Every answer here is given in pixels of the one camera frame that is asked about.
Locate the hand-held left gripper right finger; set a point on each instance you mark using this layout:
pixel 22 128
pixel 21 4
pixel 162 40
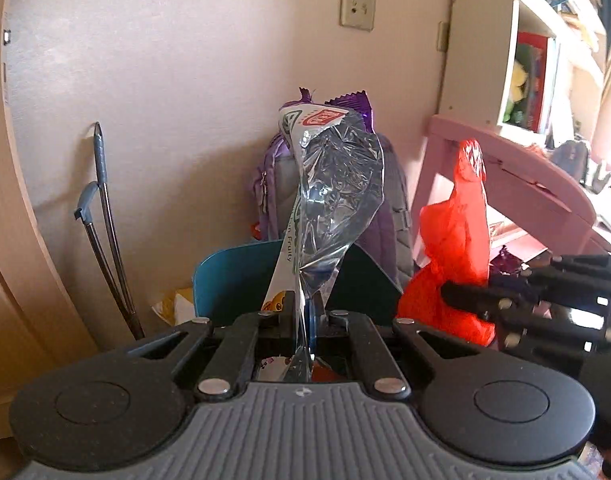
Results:
pixel 335 326

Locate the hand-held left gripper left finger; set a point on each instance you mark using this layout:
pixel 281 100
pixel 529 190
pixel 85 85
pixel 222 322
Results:
pixel 273 328

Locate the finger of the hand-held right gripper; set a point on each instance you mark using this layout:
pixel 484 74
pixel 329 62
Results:
pixel 575 266
pixel 475 298

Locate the red plastic bag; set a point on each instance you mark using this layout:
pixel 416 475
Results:
pixel 450 240

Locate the teal plastic bin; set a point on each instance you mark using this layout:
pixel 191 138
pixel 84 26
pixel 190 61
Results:
pixel 230 280

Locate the silver foil wrapper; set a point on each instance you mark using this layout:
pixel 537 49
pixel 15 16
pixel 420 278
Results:
pixel 335 185

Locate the purple zigzag-edged wrapper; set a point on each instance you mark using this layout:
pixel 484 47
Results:
pixel 353 102

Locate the crumpled purple wrapper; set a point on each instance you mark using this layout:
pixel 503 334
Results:
pixel 505 263

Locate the pink desk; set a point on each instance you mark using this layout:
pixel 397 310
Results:
pixel 535 180

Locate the yellow packet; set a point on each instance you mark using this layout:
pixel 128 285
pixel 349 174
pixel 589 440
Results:
pixel 178 306

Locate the purple grey backpack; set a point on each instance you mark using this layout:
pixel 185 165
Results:
pixel 273 195

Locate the red book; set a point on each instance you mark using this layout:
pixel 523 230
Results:
pixel 535 80

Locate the yellow plush toy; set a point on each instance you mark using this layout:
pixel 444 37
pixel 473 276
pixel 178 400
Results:
pixel 518 77

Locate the white bookshelf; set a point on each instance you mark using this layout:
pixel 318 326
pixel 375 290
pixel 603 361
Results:
pixel 485 60

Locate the long grey-grip metal pole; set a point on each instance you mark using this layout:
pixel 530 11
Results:
pixel 100 155

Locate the wooden door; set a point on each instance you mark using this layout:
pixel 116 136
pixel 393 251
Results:
pixel 15 210

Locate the beige wall switch plate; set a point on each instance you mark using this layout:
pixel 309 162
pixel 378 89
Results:
pixel 443 36

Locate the beige wall outlet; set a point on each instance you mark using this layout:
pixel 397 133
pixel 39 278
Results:
pixel 358 10

